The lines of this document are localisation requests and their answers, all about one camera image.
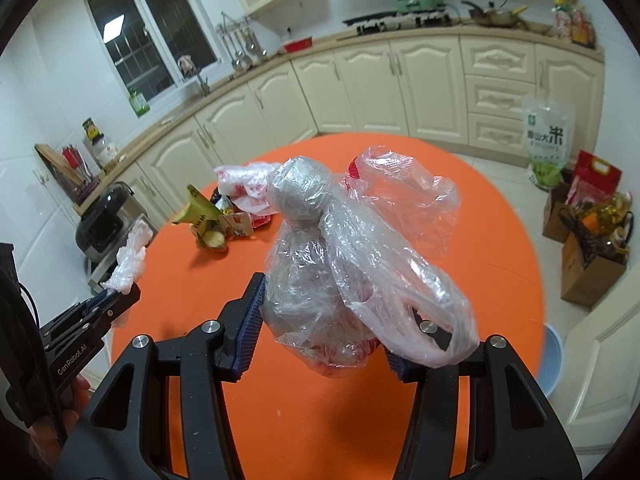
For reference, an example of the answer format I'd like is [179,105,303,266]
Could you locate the cooking oil bottles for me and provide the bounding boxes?
[560,192,634,266]

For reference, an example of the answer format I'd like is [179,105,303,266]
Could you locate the condiment packages on counter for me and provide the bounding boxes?
[552,0,597,49]

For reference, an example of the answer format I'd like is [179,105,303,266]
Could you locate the light blue trash bin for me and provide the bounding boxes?
[535,323,564,398]

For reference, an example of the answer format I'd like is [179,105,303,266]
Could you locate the black gas stove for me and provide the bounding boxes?
[343,9,460,38]

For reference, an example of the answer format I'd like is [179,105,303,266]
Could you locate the red white plastic bag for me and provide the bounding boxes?
[214,162,281,228]

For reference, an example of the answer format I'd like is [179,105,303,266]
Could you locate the kitchen window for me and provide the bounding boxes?
[86,0,220,101]

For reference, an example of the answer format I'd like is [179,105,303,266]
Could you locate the black wok pan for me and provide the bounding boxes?
[461,0,528,28]

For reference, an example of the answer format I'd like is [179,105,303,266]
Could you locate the knife block with utensils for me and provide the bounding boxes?
[35,143,100,205]

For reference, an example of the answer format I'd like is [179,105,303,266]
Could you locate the utensil rack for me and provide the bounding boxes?
[216,12,270,75]

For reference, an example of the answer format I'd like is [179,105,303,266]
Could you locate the person's left hand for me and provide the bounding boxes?
[27,375,92,474]

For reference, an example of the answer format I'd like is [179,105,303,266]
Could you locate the green dish soap bottle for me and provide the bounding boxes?
[128,87,150,117]

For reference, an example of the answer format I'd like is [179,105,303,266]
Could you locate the cream lower cabinets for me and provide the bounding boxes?
[101,26,604,224]

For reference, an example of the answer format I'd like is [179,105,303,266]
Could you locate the white door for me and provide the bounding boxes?
[551,266,640,455]

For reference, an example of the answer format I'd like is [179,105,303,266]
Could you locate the small white plastic bag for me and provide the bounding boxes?
[102,218,154,295]

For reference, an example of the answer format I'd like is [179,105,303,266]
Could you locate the brown cardboard box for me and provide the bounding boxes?
[541,182,628,308]

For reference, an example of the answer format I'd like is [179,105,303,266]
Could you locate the red bowl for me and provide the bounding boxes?
[282,36,314,54]

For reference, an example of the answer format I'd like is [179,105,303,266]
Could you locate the black rice cooker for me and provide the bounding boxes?
[75,182,148,264]

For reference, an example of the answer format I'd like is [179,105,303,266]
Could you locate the green yellow snack wrapper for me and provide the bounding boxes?
[171,184,254,252]

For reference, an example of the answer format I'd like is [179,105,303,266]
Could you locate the red gift bag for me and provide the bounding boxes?
[566,150,623,205]

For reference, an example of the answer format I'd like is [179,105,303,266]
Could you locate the green cooking pot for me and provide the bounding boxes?
[396,0,446,14]

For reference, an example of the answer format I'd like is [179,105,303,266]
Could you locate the clear plastic bag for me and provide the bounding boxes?
[262,146,480,376]

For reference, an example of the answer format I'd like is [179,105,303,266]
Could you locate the white green rice bag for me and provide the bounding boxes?
[522,96,575,191]

